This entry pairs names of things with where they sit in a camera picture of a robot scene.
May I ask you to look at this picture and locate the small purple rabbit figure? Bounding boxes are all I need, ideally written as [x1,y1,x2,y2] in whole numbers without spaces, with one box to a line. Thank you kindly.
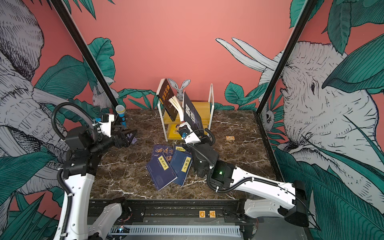
[127,133,137,145]

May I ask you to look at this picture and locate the blue toy microphone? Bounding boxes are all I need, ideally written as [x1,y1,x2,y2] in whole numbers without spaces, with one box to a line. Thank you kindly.
[115,105,127,128]

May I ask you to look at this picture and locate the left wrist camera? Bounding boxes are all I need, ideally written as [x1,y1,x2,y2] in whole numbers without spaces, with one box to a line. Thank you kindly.
[94,114,115,137]

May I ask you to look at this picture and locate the dark blue book white label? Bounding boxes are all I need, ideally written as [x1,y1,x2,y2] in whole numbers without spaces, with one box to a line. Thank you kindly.
[170,150,192,186]

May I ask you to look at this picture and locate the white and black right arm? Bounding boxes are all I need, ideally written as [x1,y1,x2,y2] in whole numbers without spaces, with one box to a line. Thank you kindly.
[184,143,310,227]

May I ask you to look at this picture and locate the black front rail base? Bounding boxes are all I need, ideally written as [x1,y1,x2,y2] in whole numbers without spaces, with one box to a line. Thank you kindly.
[106,199,312,240]

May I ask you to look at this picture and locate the white wooden two-tier shelf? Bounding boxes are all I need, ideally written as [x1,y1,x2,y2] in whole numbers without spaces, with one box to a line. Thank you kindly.
[155,79,215,143]

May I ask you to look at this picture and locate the right black frame post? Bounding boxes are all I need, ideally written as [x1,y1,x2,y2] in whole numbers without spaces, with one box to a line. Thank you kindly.
[256,0,318,117]

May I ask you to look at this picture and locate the black frame post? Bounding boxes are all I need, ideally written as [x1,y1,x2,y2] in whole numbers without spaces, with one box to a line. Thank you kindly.
[256,0,318,117]
[51,0,118,108]

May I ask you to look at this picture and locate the dark brown leaning book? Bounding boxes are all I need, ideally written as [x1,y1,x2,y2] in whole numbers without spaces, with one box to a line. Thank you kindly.
[157,79,182,122]

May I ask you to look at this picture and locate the left black frame post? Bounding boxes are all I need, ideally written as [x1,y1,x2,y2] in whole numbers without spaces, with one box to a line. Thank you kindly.
[51,0,118,108]

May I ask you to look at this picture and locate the purple portrait book left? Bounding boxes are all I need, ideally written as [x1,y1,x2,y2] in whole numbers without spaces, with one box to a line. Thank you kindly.
[152,144,174,162]

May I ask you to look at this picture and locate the black book white characters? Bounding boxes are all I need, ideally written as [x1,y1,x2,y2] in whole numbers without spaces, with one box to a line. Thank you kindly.
[179,92,204,131]

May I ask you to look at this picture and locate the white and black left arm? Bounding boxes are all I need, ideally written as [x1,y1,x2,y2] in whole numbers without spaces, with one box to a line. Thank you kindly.
[51,102,137,240]

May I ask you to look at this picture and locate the small blue book yellow label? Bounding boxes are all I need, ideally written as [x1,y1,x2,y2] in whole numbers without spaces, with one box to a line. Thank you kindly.
[174,145,188,153]

